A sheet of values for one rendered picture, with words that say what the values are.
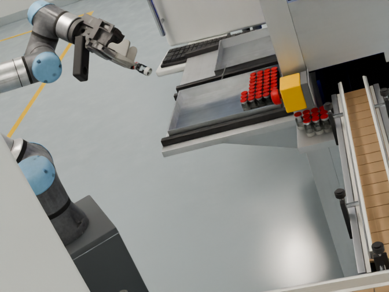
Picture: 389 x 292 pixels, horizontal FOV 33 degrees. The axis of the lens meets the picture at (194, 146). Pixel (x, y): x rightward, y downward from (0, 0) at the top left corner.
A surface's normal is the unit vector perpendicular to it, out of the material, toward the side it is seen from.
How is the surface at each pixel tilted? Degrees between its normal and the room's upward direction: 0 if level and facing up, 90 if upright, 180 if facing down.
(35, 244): 90
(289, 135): 90
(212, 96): 0
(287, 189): 0
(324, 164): 90
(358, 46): 90
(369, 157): 0
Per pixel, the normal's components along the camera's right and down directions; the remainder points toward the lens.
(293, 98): -0.11, 0.53
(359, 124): -0.33, -0.82
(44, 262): 0.94, -0.23
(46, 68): 0.33, 0.37
